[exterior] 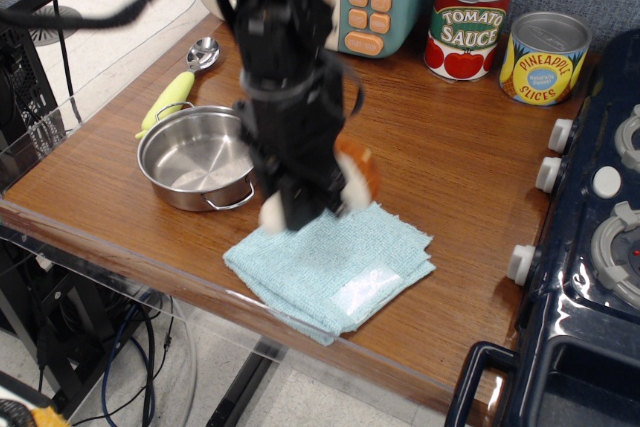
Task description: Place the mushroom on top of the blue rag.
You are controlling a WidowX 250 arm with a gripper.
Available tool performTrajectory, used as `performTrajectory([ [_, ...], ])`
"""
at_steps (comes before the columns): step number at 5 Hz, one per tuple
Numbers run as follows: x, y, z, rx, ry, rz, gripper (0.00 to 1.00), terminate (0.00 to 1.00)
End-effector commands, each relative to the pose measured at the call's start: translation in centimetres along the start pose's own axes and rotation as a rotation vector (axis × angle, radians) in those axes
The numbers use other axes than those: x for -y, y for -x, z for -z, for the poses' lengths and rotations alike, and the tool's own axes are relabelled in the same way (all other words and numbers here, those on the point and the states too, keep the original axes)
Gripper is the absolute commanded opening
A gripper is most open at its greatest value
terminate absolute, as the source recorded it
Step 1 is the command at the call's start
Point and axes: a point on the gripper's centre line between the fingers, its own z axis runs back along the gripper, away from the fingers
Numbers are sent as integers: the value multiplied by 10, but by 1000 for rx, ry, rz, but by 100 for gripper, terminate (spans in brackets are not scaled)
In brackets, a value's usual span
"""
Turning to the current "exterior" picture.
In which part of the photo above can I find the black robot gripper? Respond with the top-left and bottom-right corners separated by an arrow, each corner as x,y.
236,61 -> 347,231

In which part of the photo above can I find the brown and white toy mushroom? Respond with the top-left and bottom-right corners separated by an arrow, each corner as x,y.
258,134 -> 381,234

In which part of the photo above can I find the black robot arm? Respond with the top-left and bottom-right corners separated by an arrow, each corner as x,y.
216,0 -> 346,231

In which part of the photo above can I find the light blue folded rag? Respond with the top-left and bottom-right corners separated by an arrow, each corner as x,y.
223,203 -> 435,346

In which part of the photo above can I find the white stove knob top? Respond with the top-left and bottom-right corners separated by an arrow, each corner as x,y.
548,118 -> 573,154

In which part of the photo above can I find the white stove knob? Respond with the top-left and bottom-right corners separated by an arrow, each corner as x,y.
548,118 -> 573,154
507,245 -> 536,286
535,157 -> 562,194

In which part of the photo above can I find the stainless steel pot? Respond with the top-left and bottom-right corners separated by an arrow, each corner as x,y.
137,104 -> 256,212

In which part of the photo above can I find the white stove knob bottom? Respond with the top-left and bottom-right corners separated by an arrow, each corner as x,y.
507,245 -> 536,286

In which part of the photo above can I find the white stove knob middle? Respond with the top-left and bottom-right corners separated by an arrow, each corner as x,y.
535,157 -> 562,194

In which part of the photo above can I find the tomato sauce can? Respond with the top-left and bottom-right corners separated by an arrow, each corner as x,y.
424,0 -> 511,81

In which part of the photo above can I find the pineapple slices can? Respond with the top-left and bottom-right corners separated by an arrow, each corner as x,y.
499,11 -> 592,107

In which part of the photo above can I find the black computer tower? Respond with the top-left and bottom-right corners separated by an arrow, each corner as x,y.
1,25 -> 66,157

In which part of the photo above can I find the dark blue toy stove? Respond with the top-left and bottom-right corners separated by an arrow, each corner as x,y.
446,30 -> 639,426

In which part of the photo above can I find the yellow handled ice cream scoop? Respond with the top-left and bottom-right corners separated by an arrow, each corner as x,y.
135,37 -> 221,140

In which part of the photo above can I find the blue cable under table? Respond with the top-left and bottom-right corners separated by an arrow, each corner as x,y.
101,296 -> 157,427

